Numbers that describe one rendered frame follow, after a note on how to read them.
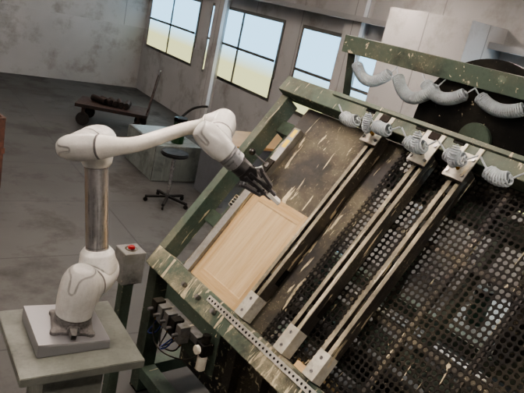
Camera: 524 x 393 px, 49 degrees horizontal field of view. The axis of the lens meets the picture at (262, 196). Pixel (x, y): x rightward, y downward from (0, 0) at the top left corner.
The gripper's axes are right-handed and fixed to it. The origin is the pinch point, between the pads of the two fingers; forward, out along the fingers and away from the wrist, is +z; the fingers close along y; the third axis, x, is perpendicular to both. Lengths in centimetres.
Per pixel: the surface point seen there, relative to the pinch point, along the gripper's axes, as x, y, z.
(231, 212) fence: 54, -49, 14
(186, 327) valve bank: -1, -80, 25
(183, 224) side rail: 60, -78, 4
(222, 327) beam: -5, -64, 34
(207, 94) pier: 726, -293, 65
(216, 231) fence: 47, -60, 15
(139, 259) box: 34, -95, -5
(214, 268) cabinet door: 29, -66, 23
